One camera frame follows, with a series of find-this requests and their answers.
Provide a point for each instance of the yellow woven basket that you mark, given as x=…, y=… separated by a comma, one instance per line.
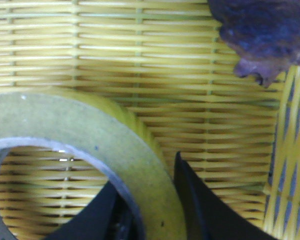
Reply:
x=164, y=60

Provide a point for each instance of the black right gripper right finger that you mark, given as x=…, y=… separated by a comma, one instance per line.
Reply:
x=207, y=217

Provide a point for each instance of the yellow packing tape roll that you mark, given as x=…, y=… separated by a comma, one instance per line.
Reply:
x=110, y=138

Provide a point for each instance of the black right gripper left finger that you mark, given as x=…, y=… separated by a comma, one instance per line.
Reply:
x=106, y=217

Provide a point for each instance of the brown toy animal figure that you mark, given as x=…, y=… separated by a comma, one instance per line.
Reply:
x=264, y=33

